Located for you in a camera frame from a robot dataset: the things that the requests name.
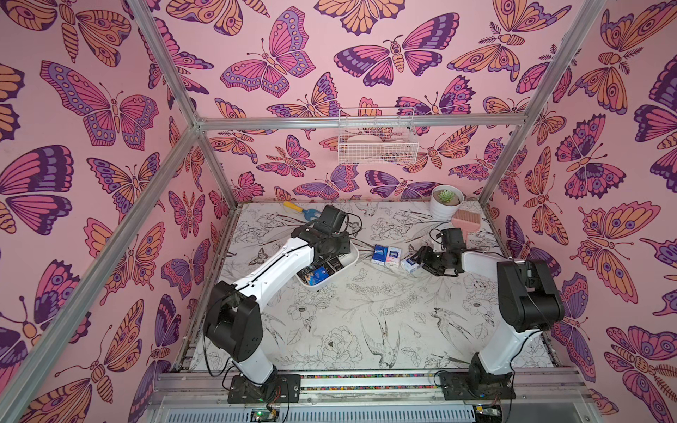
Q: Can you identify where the white wire wall basket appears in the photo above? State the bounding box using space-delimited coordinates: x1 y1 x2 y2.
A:
336 115 420 166

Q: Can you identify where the light pink tissue pack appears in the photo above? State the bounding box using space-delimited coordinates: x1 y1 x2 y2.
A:
400 257 421 274

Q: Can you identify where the blue pocket tissue pack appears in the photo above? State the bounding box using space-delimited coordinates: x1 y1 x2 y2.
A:
370 244 388 265

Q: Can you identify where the pink white tissue pack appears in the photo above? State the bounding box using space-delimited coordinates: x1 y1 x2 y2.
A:
384 247 402 268

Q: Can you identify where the white plastic storage box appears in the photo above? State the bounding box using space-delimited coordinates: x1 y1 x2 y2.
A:
292 245 360 291

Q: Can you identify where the pink brush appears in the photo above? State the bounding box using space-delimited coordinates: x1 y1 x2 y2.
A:
451 210 482 236

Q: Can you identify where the blue cartoon tissue pack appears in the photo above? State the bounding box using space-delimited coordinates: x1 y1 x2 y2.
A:
307 266 331 287

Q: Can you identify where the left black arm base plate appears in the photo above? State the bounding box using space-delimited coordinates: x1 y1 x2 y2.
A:
227 374 301 405

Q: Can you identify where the white pot with succulent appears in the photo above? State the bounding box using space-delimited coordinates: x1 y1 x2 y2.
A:
429 185 465 221

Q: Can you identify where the blue yellow garden fork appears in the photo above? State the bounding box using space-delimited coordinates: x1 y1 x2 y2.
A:
283 201 321 221

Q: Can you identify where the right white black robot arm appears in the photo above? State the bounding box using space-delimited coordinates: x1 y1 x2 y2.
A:
408 228 565 389

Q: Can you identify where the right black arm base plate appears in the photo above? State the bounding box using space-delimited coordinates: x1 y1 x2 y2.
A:
434 370 516 402

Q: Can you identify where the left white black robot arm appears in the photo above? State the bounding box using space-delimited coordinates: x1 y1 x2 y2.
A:
202 206 359 387

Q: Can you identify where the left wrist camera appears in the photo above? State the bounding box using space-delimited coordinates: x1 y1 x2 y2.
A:
314 204 347 234

